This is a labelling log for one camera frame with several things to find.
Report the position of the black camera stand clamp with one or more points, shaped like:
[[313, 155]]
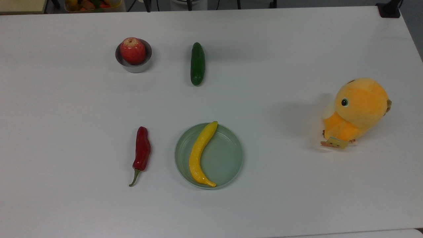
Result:
[[389, 10]]

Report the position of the red apple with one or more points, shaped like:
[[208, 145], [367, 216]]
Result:
[[133, 51]]

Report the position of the orange plush toy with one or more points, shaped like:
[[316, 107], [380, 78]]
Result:
[[362, 105]]

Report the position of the green cucumber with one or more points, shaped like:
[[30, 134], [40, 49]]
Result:
[[197, 64]]

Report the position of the pale green plate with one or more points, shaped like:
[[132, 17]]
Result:
[[221, 158]]

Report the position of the clear box of toy food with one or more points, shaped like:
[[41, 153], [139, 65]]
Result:
[[92, 5]]

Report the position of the red chili pepper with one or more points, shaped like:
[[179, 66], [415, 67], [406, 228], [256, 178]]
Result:
[[142, 148]]

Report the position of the black metal leg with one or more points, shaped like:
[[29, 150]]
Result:
[[238, 3], [147, 5], [273, 4]]

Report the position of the yellow banana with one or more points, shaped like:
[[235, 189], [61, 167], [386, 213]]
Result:
[[197, 158]]

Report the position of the wooden desk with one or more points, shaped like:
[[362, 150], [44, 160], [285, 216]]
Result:
[[21, 5]]

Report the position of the small metal bowl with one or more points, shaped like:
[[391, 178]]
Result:
[[135, 68]]

